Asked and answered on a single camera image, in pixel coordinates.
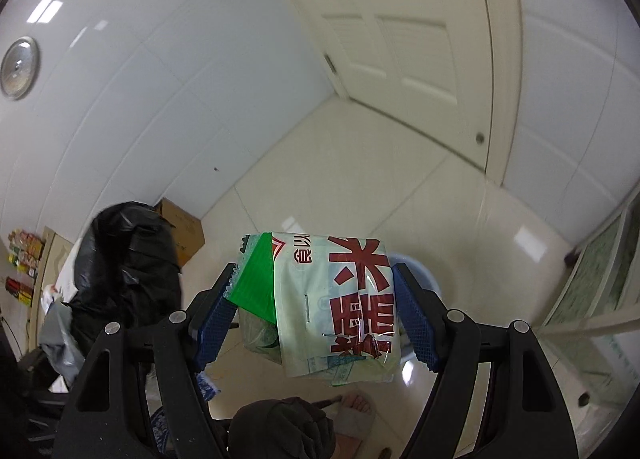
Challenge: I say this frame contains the light blue plastic basin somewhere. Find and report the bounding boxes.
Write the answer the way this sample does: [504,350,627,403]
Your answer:
[387,251,443,372]

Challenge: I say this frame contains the cream door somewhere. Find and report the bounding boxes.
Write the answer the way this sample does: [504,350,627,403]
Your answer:
[260,0,521,175]

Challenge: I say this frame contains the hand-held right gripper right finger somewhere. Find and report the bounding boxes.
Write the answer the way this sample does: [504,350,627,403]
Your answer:
[392,261,581,459]

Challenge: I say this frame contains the person's foot in slipper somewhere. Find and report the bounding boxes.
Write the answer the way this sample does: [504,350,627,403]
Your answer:
[330,389,376,459]

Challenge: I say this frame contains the black plastic bag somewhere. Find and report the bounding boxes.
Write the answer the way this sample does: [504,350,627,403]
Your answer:
[67,200,183,335]

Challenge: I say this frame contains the flat cardboard sheet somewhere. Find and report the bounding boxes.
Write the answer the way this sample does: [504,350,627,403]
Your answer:
[41,226,77,292]

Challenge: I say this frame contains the grey plastic bag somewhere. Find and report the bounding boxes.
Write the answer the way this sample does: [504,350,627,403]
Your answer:
[40,299,88,385]

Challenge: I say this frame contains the round metal wall cover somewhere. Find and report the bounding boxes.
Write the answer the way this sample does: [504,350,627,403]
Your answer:
[0,36,40,101]

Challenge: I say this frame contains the colourful small packets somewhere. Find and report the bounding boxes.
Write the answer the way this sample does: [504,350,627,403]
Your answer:
[7,229,43,275]

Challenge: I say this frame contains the person's grey trouser leg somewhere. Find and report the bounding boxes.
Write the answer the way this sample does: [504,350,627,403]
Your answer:
[230,396,336,459]

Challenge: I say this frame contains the pale green red print packet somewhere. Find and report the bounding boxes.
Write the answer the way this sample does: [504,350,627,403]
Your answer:
[270,231,401,385]

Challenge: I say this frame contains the cardboard box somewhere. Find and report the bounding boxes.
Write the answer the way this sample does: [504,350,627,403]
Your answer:
[154,198,206,267]

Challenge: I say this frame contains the clear plastic wrapper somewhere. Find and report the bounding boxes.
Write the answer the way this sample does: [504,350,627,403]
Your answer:
[237,309,283,365]

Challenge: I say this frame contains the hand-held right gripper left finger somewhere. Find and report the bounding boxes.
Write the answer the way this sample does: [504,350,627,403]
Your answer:
[59,263,240,459]

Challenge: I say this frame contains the blue patterned plastic bag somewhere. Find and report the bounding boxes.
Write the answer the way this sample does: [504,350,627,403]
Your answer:
[195,369,223,407]

